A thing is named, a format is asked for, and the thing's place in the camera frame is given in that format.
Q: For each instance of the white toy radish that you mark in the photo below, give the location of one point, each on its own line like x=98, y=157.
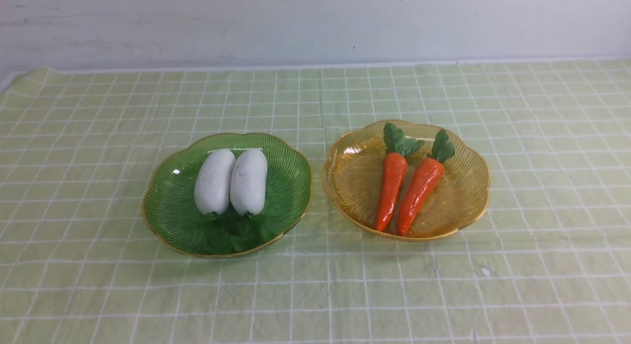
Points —
x=248, y=196
x=212, y=198

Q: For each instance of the orange toy carrot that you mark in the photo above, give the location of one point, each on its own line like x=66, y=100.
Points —
x=426, y=177
x=399, y=148

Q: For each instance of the amber ribbed plastic plate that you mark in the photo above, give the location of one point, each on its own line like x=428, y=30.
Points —
x=352, y=179

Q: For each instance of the green ribbed plastic plate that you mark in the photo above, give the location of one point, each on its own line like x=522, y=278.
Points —
x=169, y=210

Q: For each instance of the green checkered tablecloth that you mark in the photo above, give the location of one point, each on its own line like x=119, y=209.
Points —
x=549, y=263

